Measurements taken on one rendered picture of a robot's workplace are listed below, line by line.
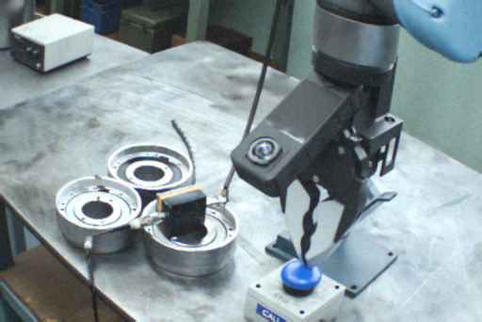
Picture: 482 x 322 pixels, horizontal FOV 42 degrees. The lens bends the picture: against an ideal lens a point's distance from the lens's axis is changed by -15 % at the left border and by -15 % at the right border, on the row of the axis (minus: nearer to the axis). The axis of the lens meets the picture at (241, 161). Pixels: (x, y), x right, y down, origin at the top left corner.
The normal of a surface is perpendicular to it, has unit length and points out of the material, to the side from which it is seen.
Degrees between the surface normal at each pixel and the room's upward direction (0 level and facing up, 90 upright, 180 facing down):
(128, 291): 0
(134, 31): 90
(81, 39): 90
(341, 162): 90
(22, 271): 0
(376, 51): 90
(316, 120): 30
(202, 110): 0
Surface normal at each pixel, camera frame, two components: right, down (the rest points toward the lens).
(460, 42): 0.33, 0.50
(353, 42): -0.28, 0.45
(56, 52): 0.77, 0.38
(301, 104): -0.24, -0.58
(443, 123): -0.68, 0.31
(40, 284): 0.10, -0.86
